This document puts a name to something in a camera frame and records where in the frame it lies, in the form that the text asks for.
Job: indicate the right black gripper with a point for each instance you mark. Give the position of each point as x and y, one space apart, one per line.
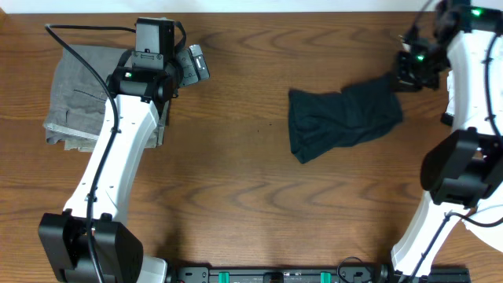
404 81

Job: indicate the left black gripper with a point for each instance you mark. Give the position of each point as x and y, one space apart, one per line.
189 75

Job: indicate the black Nike t-shirt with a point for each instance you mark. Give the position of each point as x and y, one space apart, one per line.
359 113

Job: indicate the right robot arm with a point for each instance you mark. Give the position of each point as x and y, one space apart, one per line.
461 177

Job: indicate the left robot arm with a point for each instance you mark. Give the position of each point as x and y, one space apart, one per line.
89 240

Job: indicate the black garment under white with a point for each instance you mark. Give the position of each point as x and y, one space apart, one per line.
447 119

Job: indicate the folded grey shorts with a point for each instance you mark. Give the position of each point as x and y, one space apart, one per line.
77 100

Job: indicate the white crumpled garment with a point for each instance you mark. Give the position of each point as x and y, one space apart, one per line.
469 110

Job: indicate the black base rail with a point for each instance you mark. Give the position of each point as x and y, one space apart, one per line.
352 273

